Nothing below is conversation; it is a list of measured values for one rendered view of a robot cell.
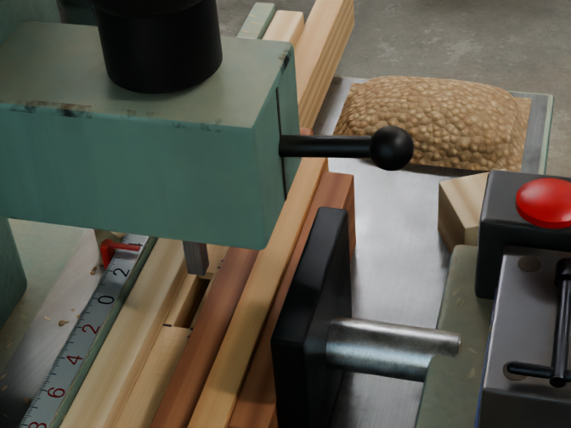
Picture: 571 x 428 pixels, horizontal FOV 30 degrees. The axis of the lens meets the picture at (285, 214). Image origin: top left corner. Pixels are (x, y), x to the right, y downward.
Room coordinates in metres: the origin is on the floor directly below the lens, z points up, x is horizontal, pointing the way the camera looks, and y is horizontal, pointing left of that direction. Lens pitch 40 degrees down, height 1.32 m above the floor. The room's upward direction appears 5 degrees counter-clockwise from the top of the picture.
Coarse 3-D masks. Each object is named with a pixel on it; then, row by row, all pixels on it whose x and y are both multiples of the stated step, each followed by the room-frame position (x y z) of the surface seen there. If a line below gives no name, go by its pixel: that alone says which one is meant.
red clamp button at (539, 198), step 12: (540, 180) 0.36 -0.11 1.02; (552, 180) 0.36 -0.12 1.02; (564, 180) 0.36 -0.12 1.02; (528, 192) 0.35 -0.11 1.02; (540, 192) 0.35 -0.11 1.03; (552, 192) 0.35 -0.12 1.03; (564, 192) 0.35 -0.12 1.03; (516, 204) 0.35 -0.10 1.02; (528, 204) 0.34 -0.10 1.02; (540, 204) 0.34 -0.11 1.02; (552, 204) 0.34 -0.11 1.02; (564, 204) 0.34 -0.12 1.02; (528, 216) 0.34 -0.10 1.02; (540, 216) 0.34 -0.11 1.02; (552, 216) 0.34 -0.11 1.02; (564, 216) 0.34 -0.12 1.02
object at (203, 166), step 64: (0, 64) 0.42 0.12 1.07; (64, 64) 0.42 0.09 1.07; (256, 64) 0.40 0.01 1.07; (0, 128) 0.39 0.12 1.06; (64, 128) 0.38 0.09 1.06; (128, 128) 0.37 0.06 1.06; (192, 128) 0.36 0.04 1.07; (256, 128) 0.36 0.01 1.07; (0, 192) 0.39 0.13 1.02; (64, 192) 0.38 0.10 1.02; (128, 192) 0.37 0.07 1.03; (192, 192) 0.36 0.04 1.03; (256, 192) 0.35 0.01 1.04
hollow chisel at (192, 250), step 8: (184, 248) 0.40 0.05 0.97; (192, 248) 0.40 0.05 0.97; (200, 248) 0.40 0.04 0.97; (192, 256) 0.40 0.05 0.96; (200, 256) 0.40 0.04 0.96; (192, 264) 0.40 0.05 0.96; (200, 264) 0.40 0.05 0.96; (208, 264) 0.40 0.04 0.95; (192, 272) 0.40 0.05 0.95; (200, 272) 0.40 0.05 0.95
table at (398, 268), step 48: (336, 96) 0.62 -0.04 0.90; (528, 96) 0.60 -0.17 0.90; (528, 144) 0.55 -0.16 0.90; (384, 192) 0.51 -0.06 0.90; (432, 192) 0.51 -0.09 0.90; (384, 240) 0.47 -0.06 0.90; (432, 240) 0.46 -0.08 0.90; (384, 288) 0.43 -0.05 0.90; (432, 288) 0.42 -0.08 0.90; (384, 384) 0.36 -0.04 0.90
